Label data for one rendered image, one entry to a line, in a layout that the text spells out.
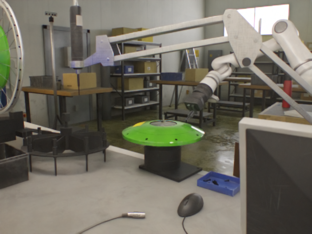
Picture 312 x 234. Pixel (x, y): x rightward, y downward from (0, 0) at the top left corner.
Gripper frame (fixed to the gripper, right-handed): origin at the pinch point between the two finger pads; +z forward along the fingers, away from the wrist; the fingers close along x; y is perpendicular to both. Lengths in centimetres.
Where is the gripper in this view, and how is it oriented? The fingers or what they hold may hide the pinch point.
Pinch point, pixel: (186, 120)
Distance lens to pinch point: 114.2
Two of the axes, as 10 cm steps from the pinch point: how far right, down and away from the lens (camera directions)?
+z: -5.7, 6.7, -4.7
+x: 7.2, 1.3, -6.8
